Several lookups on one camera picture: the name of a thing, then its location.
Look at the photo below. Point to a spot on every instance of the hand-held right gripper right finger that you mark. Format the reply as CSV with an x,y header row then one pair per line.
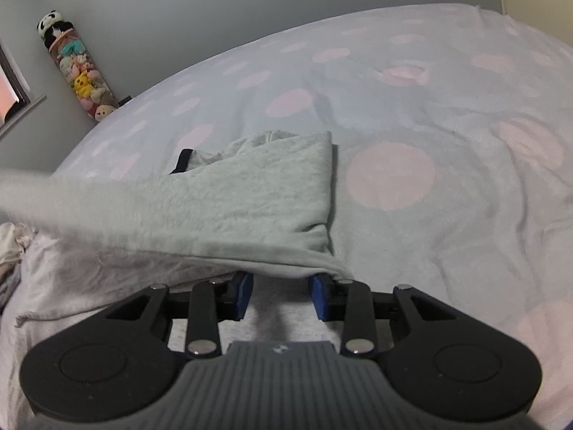
x,y
320,300

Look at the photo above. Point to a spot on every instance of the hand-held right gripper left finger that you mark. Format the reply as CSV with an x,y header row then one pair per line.
x,y
244,298

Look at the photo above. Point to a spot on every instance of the light grey black-collared shirt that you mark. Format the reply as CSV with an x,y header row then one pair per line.
x,y
246,188

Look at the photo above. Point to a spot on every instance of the cream white garment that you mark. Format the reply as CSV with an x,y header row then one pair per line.
x,y
13,246

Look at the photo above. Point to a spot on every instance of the polka dot bed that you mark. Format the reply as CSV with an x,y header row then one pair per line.
x,y
447,98

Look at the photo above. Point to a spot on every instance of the clear tube of plush toys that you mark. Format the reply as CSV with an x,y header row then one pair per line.
x,y
85,78

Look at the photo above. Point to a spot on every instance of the window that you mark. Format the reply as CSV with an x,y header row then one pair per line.
x,y
13,98

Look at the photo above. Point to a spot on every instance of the panda plush toy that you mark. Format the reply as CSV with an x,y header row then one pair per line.
x,y
51,24

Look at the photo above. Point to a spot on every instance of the black wall socket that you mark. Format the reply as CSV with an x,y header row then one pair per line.
x,y
124,99

